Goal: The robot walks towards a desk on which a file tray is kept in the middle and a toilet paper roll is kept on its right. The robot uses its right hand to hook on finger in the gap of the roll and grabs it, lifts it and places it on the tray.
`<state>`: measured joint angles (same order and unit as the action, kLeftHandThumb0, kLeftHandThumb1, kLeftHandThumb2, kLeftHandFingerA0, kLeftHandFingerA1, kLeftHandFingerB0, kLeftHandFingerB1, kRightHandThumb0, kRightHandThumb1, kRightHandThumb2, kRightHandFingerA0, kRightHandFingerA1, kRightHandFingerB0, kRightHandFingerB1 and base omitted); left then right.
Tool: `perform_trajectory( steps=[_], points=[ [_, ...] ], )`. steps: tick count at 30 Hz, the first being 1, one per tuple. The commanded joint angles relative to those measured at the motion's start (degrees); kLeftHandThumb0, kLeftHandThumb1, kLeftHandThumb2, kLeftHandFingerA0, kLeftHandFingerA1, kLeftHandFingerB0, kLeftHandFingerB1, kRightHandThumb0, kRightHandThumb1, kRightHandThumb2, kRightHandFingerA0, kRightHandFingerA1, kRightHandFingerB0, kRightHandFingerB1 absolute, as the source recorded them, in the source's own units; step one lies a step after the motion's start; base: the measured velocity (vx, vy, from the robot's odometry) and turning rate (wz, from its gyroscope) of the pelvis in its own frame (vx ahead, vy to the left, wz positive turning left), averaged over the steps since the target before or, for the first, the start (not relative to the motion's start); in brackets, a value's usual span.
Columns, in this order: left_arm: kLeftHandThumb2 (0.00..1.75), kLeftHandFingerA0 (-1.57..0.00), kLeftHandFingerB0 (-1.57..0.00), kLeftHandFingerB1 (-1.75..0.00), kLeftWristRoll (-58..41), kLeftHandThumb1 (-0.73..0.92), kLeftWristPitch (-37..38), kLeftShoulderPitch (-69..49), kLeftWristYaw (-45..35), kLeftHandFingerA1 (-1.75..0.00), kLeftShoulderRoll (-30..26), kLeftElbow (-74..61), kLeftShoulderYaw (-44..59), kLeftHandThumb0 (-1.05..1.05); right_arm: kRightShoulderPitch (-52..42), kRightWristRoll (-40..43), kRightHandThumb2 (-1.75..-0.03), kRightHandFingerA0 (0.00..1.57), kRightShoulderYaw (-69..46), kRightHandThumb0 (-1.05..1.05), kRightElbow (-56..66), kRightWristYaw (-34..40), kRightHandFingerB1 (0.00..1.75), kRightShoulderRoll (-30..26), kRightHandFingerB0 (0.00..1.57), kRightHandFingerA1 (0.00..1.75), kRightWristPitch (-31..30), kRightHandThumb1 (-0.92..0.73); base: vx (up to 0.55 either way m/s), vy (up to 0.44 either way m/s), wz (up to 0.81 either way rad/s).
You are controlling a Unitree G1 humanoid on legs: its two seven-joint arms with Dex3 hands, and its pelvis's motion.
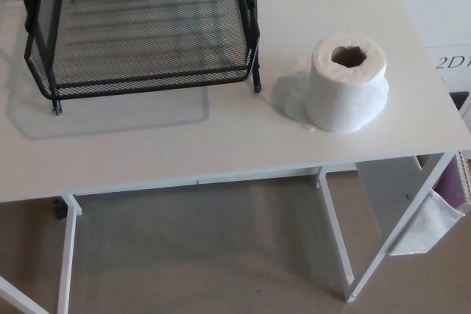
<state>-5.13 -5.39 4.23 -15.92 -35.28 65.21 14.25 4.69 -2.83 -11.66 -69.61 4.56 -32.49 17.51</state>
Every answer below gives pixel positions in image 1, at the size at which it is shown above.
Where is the white metal desk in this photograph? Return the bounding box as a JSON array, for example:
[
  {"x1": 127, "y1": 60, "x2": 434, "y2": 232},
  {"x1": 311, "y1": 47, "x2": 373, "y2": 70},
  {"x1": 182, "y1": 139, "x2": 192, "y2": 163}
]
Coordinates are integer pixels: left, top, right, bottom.
[{"x1": 0, "y1": 0, "x2": 465, "y2": 314}]

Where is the white toilet paper roll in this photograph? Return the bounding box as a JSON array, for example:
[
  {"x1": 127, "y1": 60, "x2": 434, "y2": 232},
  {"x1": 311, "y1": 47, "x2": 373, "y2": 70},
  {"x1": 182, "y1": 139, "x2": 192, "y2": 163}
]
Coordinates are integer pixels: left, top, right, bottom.
[{"x1": 271, "y1": 33, "x2": 390, "y2": 134}]

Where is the black mesh file tray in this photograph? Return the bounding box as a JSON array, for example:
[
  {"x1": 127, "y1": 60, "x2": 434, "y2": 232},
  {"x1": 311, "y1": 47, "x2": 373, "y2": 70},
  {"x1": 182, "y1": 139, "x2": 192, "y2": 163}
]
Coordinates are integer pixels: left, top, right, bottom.
[{"x1": 0, "y1": 0, "x2": 263, "y2": 116}]

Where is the white fabric side pouch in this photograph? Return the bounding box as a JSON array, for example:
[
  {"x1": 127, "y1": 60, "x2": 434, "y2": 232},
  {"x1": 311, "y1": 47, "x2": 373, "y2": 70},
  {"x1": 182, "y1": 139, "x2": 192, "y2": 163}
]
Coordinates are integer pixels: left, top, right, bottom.
[{"x1": 388, "y1": 189, "x2": 464, "y2": 257}]

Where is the white box with print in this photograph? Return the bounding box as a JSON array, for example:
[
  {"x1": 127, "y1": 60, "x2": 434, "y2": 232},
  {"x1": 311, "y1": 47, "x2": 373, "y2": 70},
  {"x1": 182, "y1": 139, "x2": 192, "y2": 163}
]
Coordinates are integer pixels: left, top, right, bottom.
[{"x1": 425, "y1": 44, "x2": 471, "y2": 95}]

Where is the purple storage box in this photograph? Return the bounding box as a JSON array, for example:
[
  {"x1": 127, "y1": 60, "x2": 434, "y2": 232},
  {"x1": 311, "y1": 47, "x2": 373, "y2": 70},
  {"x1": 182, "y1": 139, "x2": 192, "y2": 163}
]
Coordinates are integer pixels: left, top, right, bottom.
[{"x1": 433, "y1": 150, "x2": 471, "y2": 215}]

